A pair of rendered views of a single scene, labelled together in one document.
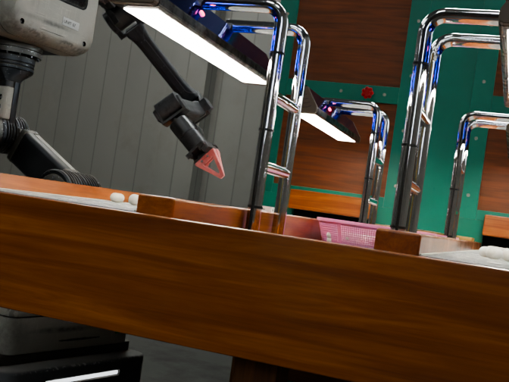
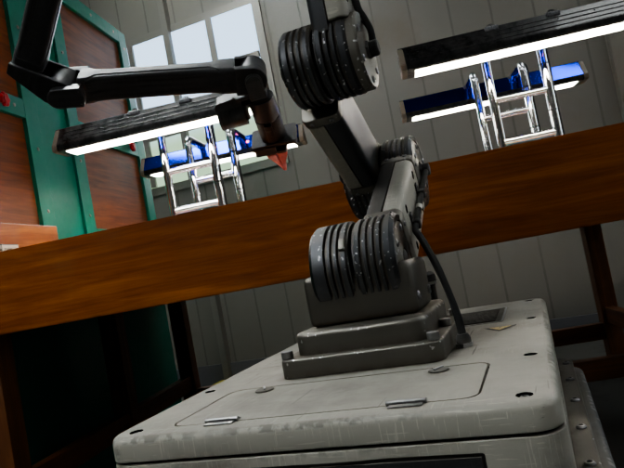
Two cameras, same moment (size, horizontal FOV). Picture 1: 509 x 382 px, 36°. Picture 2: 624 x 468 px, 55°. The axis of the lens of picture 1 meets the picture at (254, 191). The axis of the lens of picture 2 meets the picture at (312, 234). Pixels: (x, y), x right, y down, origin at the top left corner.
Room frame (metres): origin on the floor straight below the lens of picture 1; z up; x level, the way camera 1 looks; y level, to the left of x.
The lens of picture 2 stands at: (2.30, 1.48, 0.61)
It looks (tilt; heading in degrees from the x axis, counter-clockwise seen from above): 3 degrees up; 259
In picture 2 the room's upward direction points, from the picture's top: 11 degrees counter-clockwise
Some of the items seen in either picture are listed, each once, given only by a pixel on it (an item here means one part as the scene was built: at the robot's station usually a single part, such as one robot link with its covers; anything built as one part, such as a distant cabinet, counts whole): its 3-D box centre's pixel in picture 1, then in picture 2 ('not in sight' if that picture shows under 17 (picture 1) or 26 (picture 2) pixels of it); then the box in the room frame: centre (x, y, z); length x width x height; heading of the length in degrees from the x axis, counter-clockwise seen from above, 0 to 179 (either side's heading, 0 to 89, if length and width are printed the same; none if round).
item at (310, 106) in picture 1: (329, 117); (161, 118); (2.34, -0.19, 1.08); 0.62 x 0.08 x 0.07; 161
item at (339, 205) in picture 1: (331, 203); (17, 238); (2.78, -0.28, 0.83); 0.30 x 0.06 x 0.07; 71
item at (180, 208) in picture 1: (314, 241); not in sight; (1.89, -0.16, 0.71); 1.81 x 0.05 x 0.11; 161
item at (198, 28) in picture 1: (211, 32); (521, 34); (1.42, 0.12, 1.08); 0.62 x 0.08 x 0.07; 161
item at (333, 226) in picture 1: (373, 245); not in sight; (1.73, -0.28, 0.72); 0.27 x 0.27 x 0.10
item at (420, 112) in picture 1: (464, 157); (505, 136); (1.26, -0.33, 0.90); 0.20 x 0.19 x 0.45; 161
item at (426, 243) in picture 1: (451, 262); not in sight; (1.79, -0.47, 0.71); 1.81 x 0.05 x 0.11; 161
